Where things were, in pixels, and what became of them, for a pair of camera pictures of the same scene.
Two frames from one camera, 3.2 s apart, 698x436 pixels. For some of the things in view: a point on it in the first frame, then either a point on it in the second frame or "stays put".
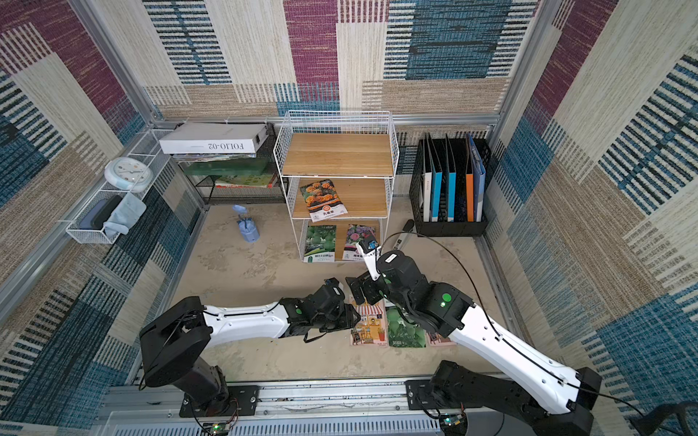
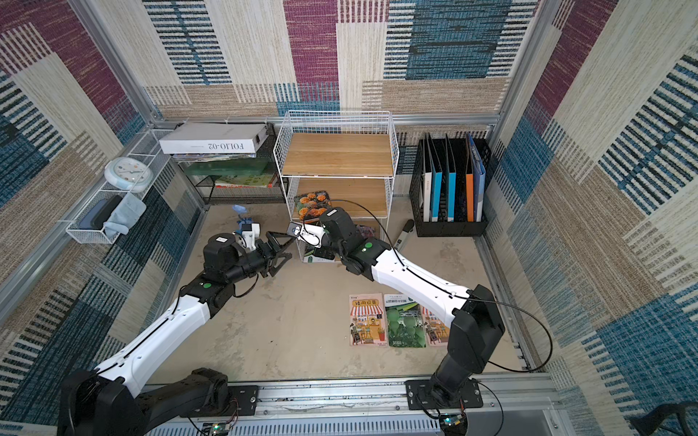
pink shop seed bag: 373,327 stays put
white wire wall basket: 102,220 stays put
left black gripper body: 344,322 -> 260,262
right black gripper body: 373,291 -> 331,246
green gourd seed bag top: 403,333 stays put
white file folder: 426,189 stays put
